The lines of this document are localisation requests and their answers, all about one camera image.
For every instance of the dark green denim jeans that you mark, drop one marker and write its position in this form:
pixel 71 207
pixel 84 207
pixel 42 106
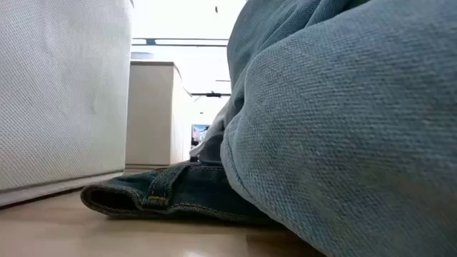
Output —
pixel 200 192

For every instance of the light blue denim garment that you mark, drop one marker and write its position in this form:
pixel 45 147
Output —
pixel 339 125

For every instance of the computer monitor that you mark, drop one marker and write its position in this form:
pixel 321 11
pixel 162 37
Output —
pixel 198 132

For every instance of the black overhead beam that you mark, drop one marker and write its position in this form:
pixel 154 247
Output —
pixel 212 94

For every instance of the beige fabric storage bin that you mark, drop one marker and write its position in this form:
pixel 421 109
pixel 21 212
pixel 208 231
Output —
pixel 60 89
pixel 153 114

